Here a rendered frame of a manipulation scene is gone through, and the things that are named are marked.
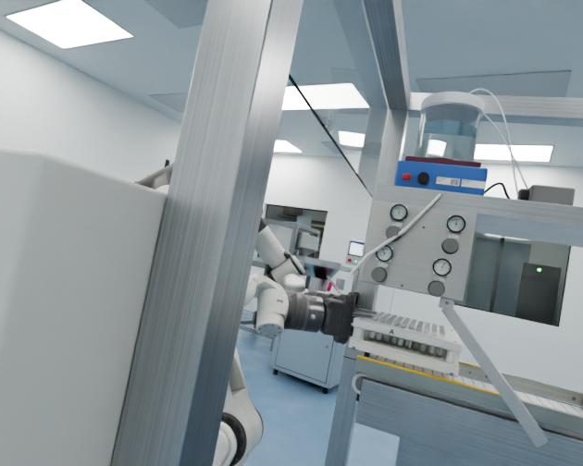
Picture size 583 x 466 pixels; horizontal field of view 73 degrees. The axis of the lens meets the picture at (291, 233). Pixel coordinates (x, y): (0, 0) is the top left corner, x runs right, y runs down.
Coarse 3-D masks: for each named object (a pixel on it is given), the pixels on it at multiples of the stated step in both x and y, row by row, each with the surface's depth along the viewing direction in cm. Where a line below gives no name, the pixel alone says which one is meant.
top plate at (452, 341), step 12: (360, 324) 94; (372, 324) 94; (384, 324) 96; (396, 336) 91; (408, 336) 91; (420, 336) 90; (432, 336) 91; (456, 336) 99; (444, 348) 88; (456, 348) 87
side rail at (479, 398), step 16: (368, 368) 91; (384, 368) 90; (416, 384) 87; (432, 384) 86; (448, 384) 85; (464, 400) 84; (480, 400) 83; (496, 400) 82; (544, 416) 79; (560, 416) 78; (576, 416) 77; (576, 432) 77
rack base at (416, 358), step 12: (360, 348) 94; (372, 348) 93; (384, 348) 92; (396, 348) 93; (408, 360) 90; (420, 360) 89; (432, 360) 88; (444, 360) 89; (444, 372) 87; (456, 372) 86
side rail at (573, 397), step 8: (464, 368) 109; (472, 368) 108; (480, 368) 107; (472, 376) 108; (480, 376) 107; (504, 376) 105; (512, 376) 105; (512, 384) 105; (520, 384) 104; (528, 384) 103; (536, 384) 103; (544, 384) 102; (528, 392) 103; (536, 392) 103; (544, 392) 102; (552, 392) 101; (560, 392) 101; (568, 392) 100; (576, 392) 100; (568, 400) 100; (576, 400) 100
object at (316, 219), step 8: (272, 208) 733; (280, 208) 724; (288, 208) 716; (296, 208) 707; (272, 216) 730; (280, 216) 721; (288, 216) 714; (296, 216) 705; (304, 216) 697; (312, 216) 690; (320, 216) 682; (304, 224) 695; (312, 224) 688; (320, 224) 680; (304, 232) 693; (320, 232) 678; (320, 240) 676; (320, 248) 674; (304, 264) 684
